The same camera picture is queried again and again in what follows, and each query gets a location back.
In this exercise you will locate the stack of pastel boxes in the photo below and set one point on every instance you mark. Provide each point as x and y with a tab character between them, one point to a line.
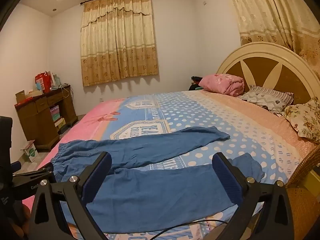
56	116

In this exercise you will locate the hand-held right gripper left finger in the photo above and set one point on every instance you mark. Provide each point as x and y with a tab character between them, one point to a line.
97	177

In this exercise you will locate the cream and brown headboard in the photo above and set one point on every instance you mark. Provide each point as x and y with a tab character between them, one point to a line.
262	65

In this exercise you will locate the blue pants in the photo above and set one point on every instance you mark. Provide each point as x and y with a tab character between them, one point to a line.
150	192

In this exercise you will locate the wicker chair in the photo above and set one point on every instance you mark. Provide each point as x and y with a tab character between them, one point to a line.
305	205

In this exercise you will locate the beige patterned window curtain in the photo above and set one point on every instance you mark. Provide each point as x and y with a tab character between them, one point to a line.
117	42
270	17

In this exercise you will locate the floral pillow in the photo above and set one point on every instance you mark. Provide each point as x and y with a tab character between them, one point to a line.
305	117

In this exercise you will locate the pink folded quilt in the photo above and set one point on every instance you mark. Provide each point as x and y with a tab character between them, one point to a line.
222	83

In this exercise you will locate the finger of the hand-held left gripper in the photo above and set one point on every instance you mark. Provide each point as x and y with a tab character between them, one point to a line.
48	173

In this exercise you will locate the striped heart print pillow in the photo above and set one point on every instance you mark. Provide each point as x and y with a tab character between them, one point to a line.
267	100

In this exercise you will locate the bed with patterned sheet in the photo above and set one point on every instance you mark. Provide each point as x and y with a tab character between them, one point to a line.
200	110

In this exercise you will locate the pale green paper bag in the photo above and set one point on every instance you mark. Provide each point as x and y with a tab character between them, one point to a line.
55	80

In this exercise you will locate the red gift bag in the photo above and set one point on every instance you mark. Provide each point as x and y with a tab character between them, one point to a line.
45	82

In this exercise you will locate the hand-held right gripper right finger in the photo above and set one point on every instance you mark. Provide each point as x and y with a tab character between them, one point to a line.
226	177

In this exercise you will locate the white and green carton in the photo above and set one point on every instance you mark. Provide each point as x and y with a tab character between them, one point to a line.
30	152

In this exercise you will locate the brown wooden desk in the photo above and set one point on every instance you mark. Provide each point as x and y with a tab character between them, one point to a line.
32	122

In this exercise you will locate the brown cardboard box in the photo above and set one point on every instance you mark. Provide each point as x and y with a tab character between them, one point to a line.
23	95

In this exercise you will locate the dark clothes pile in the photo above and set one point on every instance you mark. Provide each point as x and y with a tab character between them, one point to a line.
195	85

